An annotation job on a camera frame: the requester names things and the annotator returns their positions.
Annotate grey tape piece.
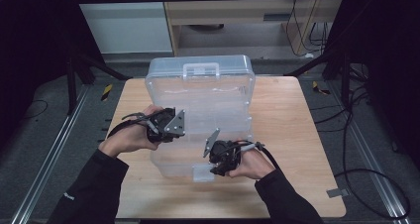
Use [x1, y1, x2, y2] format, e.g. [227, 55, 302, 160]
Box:
[326, 187, 350, 199]

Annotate light wooden desk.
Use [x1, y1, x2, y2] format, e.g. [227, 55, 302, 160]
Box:
[159, 0, 345, 58]

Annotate hand-held gripper cable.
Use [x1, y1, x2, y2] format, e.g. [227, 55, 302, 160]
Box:
[106, 111, 157, 140]
[230, 140, 282, 172]

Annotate black floor cable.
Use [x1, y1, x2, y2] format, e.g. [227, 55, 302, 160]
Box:
[310, 84, 412, 220]
[19, 99, 50, 121]

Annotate black cables under desk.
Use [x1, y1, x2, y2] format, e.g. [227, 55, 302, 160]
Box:
[285, 0, 332, 58]

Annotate clear plastic storage box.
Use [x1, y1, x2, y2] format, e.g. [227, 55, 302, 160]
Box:
[144, 55, 257, 184]

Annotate black stand leg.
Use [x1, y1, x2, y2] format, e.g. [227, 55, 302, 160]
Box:
[283, 49, 353, 110]
[65, 52, 132, 116]

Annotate person's left hand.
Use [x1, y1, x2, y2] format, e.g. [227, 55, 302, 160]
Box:
[98, 104, 164, 159]

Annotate left hand-held gripper cable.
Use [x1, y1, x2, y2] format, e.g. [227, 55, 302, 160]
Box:
[106, 111, 157, 140]

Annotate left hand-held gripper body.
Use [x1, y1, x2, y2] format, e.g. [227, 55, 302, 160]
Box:
[144, 107, 186, 145]

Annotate right hand-held gripper cable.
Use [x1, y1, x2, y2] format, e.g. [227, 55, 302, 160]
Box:
[230, 140, 282, 172]

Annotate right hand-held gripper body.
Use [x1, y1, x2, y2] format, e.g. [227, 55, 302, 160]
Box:
[202, 128, 244, 173]

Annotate person's right hand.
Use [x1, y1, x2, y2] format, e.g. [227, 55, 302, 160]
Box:
[227, 147, 275, 180]

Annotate aluminium floor rail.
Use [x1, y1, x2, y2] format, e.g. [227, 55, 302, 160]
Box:
[9, 84, 92, 224]
[325, 81, 412, 224]

